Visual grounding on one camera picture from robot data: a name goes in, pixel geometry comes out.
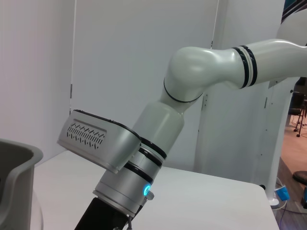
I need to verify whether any black tripod stand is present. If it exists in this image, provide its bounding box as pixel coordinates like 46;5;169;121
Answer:
287;90;307;139

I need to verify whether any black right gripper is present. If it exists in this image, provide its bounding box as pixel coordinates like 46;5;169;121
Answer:
73;196;129;230

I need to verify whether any grey-green perforated storage bin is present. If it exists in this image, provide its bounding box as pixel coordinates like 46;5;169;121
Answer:
0;138;44;230

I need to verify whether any small blue box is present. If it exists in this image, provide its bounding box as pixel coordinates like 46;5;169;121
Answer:
274;184;291;202

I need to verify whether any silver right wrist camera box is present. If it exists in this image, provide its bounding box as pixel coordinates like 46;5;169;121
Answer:
56;109;142;175

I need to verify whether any white support column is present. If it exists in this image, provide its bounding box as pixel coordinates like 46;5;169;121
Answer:
193;78;295;207

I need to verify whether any black round stool base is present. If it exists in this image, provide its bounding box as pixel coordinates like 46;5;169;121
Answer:
292;170;307;185

